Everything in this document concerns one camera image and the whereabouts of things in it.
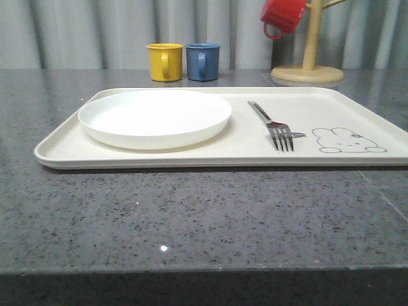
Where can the blue enamel mug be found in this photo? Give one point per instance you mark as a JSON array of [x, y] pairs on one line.
[[202, 61]]

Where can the red enamel mug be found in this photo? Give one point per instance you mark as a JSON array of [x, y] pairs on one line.
[[283, 15]]

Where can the grey pleated curtain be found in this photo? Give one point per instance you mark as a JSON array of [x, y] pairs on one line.
[[114, 34]]

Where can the white round plate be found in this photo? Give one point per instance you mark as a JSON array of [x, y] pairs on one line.
[[155, 119]]

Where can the cream rabbit serving tray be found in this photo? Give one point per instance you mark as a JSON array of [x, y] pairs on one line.
[[336, 131]]

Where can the yellow enamel mug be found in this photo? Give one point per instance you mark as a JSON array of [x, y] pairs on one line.
[[165, 61]]

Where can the wooden mug tree stand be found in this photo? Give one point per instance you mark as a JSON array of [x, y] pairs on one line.
[[309, 71]]

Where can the silver metal fork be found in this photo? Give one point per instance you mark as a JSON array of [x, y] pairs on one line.
[[280, 132]]

